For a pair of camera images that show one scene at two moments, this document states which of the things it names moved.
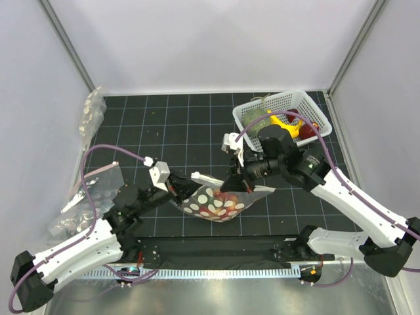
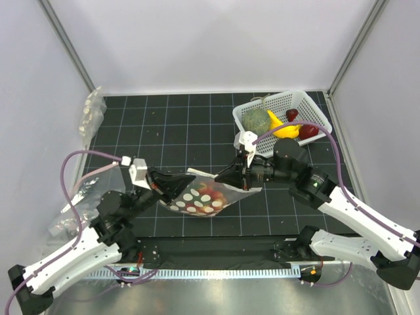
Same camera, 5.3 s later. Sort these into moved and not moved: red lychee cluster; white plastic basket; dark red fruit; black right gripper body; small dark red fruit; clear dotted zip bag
Moved: red lychee cluster; clear dotted zip bag
Not moved: dark red fruit; small dark red fruit; black right gripper body; white plastic basket
